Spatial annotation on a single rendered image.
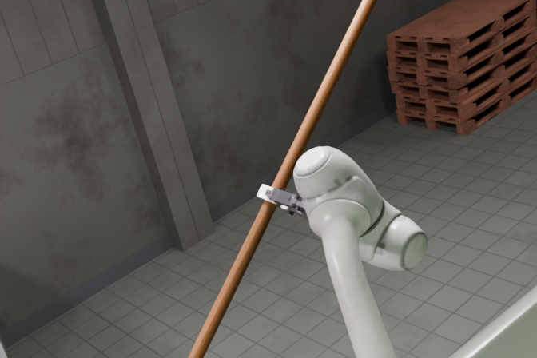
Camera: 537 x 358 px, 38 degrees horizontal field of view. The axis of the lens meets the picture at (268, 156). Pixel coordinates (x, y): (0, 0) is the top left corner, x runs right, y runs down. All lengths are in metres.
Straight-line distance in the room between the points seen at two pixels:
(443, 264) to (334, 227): 3.68
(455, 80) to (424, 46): 0.39
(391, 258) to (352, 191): 0.16
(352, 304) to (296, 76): 5.18
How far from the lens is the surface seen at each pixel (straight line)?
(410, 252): 1.37
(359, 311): 1.23
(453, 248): 5.06
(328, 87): 1.71
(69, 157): 5.27
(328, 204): 1.27
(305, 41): 6.38
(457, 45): 6.31
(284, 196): 1.57
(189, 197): 5.65
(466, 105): 6.45
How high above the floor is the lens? 2.69
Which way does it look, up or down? 23 degrees down
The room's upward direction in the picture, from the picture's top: 14 degrees counter-clockwise
